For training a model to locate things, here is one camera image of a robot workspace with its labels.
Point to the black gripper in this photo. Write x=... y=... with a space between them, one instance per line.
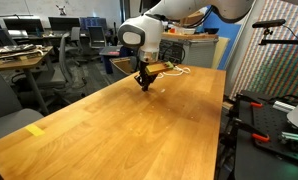
x=143 y=70

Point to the cardboard sheet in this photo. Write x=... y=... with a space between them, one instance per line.
x=124 y=65

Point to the gray plastic bin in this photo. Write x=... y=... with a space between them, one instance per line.
x=117 y=75

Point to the dark side table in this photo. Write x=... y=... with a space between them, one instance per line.
x=110 y=50

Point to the dark mesh office chair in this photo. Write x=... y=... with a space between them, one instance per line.
x=97 y=36

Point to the white tray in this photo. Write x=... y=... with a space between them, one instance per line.
x=185 y=30

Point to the black vertical pole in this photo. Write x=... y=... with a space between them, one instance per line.
x=123 y=13

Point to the blue lit monitor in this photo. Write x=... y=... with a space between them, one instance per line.
x=93 y=22

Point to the brown cardboard box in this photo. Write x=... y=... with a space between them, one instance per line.
x=192 y=18

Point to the tan foam board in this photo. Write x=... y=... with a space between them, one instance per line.
x=220 y=50

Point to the small gray chair back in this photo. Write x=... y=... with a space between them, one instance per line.
x=75 y=33

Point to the gray swivel office chair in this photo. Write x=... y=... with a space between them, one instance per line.
x=63 y=56

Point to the dark bowl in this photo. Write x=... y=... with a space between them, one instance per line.
x=211 y=30

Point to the blue partition panel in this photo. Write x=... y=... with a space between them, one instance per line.
x=227 y=33

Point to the small gray drone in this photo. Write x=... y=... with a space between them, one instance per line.
x=61 y=10

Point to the yellow tape piece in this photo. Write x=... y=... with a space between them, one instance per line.
x=34 y=130

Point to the wooden office desk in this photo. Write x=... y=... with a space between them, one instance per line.
x=25 y=62

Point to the flat dark keyboard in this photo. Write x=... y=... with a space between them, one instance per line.
x=17 y=49

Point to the multicolour patterned panel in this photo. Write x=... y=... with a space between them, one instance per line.
x=275 y=66

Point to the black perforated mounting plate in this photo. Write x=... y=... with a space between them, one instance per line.
x=272 y=123

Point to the gray padded chair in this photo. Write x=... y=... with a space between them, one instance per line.
x=9 y=123

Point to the aluminum extrusion bar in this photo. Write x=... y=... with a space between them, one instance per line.
x=284 y=106
x=294 y=136

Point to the yellow wrist camera mount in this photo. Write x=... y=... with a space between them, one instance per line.
x=159 y=67

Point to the black stereo camera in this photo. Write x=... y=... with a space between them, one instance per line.
x=269 y=23

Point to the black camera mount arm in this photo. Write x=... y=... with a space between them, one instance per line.
x=282 y=42

